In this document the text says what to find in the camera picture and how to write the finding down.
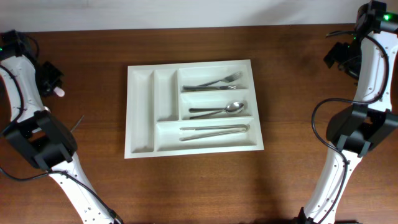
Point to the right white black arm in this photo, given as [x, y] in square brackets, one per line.
[368, 120]

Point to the long-handled steel spoon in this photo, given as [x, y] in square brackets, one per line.
[77, 124]

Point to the left black arm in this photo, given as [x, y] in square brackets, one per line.
[37, 135]

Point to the steel fork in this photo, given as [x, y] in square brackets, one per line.
[230, 78]
[200, 88]

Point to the white plastic knife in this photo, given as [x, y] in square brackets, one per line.
[59, 92]

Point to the white plastic cutlery tray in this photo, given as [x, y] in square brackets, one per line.
[157, 108]

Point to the steel kitchen tongs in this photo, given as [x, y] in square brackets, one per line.
[215, 131]

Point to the steel spoon pointing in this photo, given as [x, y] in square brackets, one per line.
[230, 108]

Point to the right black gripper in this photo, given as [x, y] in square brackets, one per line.
[336, 55]

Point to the steel spoon pointing down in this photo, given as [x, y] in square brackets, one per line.
[206, 115]

